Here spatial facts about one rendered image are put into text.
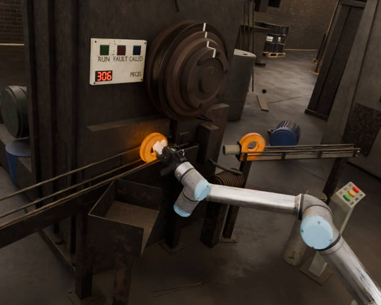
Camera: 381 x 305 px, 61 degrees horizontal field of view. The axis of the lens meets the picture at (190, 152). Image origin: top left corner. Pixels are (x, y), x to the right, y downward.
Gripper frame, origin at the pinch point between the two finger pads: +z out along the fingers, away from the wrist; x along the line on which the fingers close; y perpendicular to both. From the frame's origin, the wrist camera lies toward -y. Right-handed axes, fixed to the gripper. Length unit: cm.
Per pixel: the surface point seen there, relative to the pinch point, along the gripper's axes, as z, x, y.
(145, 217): -30.4, 25.4, -7.6
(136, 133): 6.7, 7.6, 3.9
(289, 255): -76, -74, -52
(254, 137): -19, -60, 5
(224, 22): 26, -51, 53
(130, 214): -25.6, 29.4, -8.9
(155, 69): 9.9, 4.8, 36.2
